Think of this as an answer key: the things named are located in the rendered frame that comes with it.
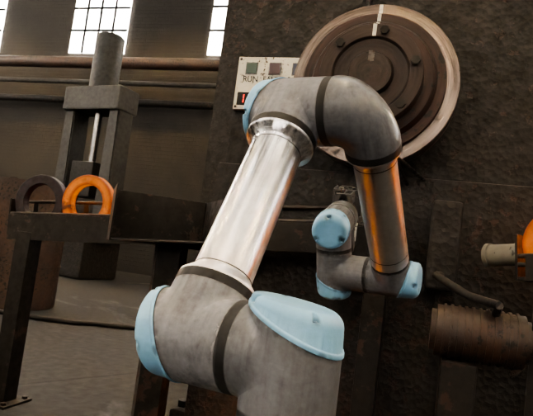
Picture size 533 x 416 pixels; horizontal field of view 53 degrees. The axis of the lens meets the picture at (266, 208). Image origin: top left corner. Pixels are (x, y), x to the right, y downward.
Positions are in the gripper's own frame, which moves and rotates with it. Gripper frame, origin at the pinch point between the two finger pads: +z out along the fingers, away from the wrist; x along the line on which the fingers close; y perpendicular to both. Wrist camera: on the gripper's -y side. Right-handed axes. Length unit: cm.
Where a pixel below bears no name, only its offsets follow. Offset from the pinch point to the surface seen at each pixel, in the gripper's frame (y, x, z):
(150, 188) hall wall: -131, 413, 607
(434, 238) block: -7.2, -20.9, 5.1
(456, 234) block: -5.8, -26.3, 5.5
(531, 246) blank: -3.9, -42.5, -5.5
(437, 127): 21.2, -18.9, 15.1
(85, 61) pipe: 64, 517, 592
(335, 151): 13.2, 8.3, 12.5
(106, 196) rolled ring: -6, 82, 9
